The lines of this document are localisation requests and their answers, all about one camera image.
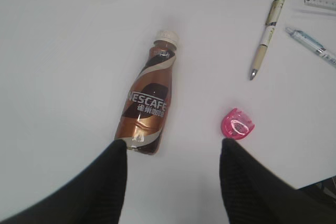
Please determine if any blue retractable pen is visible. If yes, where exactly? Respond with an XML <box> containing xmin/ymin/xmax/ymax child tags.
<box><xmin>285</xmin><ymin>27</ymin><xmax>335</xmax><ymax>68</ymax></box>

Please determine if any beige retractable pen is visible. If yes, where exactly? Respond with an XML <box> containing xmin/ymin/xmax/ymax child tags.
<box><xmin>249</xmin><ymin>0</ymin><xmax>285</xmax><ymax>80</ymax></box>

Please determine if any pink pencil sharpener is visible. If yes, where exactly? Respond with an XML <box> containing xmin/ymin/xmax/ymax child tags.
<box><xmin>220</xmin><ymin>108</ymin><xmax>255</xmax><ymax>141</ymax></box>

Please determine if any brown Nescafe coffee bottle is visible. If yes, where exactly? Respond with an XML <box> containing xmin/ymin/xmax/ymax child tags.
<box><xmin>114</xmin><ymin>30</ymin><xmax>179</xmax><ymax>155</ymax></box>

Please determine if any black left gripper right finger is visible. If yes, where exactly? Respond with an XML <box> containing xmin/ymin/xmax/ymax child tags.
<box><xmin>219</xmin><ymin>138</ymin><xmax>335</xmax><ymax>223</ymax></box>

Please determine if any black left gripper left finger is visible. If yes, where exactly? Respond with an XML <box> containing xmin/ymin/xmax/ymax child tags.
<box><xmin>3</xmin><ymin>140</ymin><xmax>127</xmax><ymax>223</ymax></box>

